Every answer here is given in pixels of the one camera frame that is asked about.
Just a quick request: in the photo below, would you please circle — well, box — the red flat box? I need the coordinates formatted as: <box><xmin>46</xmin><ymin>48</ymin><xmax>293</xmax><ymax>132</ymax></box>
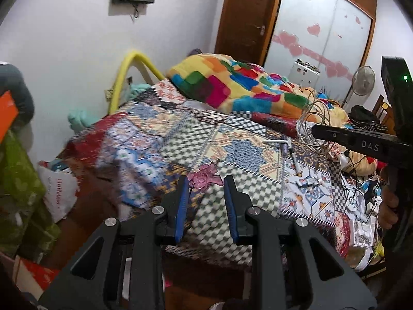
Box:
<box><xmin>13</xmin><ymin>258</ymin><xmax>62</xmax><ymax>298</ymax></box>

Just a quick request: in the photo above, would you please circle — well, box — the white box appliance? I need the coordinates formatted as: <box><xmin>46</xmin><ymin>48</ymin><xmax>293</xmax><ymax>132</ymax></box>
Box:
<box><xmin>290</xmin><ymin>60</ymin><xmax>322</xmax><ymax>86</ymax></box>

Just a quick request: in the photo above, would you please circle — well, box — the orange cardboard box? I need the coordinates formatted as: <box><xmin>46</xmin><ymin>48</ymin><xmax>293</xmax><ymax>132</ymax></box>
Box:
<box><xmin>0</xmin><ymin>90</ymin><xmax>20</xmax><ymax>143</ymax></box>

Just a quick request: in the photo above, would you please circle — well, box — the standing electric fan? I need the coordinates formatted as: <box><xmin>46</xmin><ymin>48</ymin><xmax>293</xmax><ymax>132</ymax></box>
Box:
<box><xmin>341</xmin><ymin>66</ymin><xmax>376</xmax><ymax>111</ymax></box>

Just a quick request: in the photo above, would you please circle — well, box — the yellow foam tube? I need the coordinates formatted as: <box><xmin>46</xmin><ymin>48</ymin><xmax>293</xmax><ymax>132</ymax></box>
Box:
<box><xmin>108</xmin><ymin>50</ymin><xmax>167</xmax><ymax>114</ymax></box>

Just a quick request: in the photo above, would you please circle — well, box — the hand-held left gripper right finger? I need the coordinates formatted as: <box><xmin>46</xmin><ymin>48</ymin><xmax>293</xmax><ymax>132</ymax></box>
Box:
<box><xmin>223</xmin><ymin>175</ymin><xmax>378</xmax><ymax>310</ymax></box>

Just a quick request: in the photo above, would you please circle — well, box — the white cable bundle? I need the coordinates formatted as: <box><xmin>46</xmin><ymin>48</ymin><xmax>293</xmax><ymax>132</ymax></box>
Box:
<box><xmin>296</xmin><ymin>89</ymin><xmax>341</xmax><ymax>153</ymax></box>

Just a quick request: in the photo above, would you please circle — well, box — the person's right hand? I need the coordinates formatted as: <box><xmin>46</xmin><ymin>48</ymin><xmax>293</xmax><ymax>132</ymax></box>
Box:
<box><xmin>378</xmin><ymin>168</ymin><xmax>401</xmax><ymax>230</ymax></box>

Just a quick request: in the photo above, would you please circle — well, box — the white paper bag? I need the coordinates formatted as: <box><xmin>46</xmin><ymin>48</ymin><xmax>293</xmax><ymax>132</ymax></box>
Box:
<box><xmin>37</xmin><ymin>161</ymin><xmax>80</xmax><ymax>223</ymax></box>

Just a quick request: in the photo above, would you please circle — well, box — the patchwork bedspread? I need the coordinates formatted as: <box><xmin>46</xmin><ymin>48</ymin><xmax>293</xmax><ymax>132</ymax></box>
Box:
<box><xmin>65</xmin><ymin>79</ymin><xmax>388</xmax><ymax>267</ymax></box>

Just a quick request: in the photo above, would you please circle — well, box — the colourful block pattern blanket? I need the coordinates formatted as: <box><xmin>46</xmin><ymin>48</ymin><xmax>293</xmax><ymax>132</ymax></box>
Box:
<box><xmin>166</xmin><ymin>53</ymin><xmax>353</xmax><ymax>127</ymax></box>

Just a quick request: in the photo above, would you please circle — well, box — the pink transparent plastic toy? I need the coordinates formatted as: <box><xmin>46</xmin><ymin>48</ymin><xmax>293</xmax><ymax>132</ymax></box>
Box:
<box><xmin>188</xmin><ymin>163</ymin><xmax>224</xmax><ymax>195</ymax></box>

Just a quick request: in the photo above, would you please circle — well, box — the teal plush toy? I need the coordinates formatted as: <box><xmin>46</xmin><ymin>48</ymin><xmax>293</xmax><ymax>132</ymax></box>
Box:
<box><xmin>68</xmin><ymin>82</ymin><xmax>151</xmax><ymax>134</ymax></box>

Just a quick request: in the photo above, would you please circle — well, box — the metal handheld tool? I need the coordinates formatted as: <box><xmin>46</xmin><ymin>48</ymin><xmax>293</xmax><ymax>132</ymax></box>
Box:
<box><xmin>262</xmin><ymin>138</ymin><xmax>301</xmax><ymax>175</ymax></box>

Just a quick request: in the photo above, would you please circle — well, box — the brown wooden door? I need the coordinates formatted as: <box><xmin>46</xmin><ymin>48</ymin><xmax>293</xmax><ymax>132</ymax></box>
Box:
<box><xmin>215</xmin><ymin>0</ymin><xmax>286</xmax><ymax>67</ymax></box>

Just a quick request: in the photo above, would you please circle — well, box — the wooden bed headboard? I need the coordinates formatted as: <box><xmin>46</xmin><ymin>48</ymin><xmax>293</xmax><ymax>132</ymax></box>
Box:
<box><xmin>374</xmin><ymin>95</ymin><xmax>396</xmax><ymax>134</ymax></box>

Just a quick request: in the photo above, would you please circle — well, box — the frosted sliding door wardrobe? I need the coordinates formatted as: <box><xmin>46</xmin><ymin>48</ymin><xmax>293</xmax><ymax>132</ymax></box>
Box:
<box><xmin>265</xmin><ymin>0</ymin><xmax>378</xmax><ymax>104</ymax></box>

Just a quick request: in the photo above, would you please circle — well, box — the grey cloth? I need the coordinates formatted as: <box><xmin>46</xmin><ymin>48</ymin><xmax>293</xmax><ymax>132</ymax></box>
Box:
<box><xmin>0</xmin><ymin>63</ymin><xmax>35</xmax><ymax>127</ymax></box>

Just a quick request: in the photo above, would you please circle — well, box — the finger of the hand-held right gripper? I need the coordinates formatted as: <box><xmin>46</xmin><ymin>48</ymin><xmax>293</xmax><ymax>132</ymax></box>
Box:
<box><xmin>311</xmin><ymin>124</ymin><xmax>400</xmax><ymax>163</ymax></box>

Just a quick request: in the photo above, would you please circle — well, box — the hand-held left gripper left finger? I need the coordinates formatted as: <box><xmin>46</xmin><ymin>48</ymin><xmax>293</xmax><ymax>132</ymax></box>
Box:
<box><xmin>38</xmin><ymin>175</ymin><xmax>191</xmax><ymax>310</ymax></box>

